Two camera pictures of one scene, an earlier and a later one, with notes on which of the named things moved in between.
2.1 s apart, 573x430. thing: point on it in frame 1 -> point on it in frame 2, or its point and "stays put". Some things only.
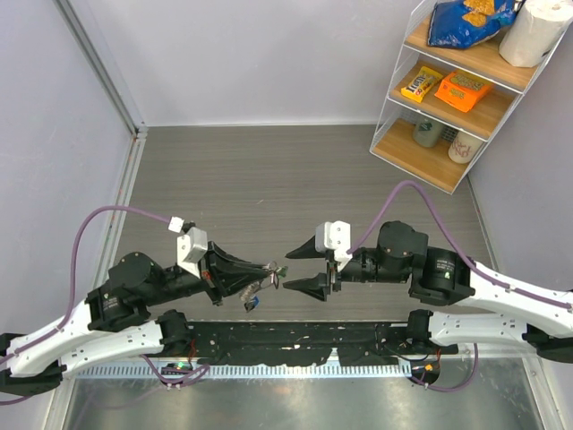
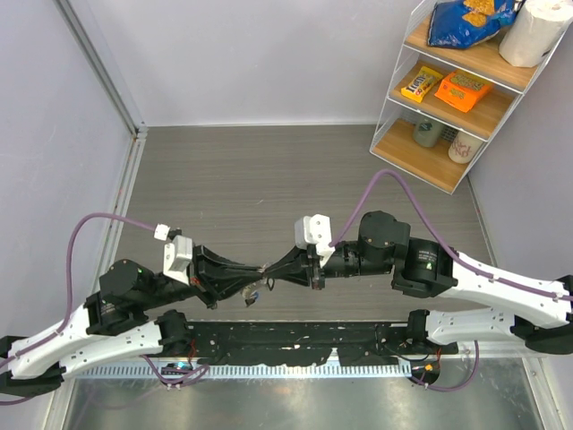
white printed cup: [464, 148] stays put
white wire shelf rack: [445, 105] stays put
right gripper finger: [307, 250] -> [296, 256]
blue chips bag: [459, 23] stays put
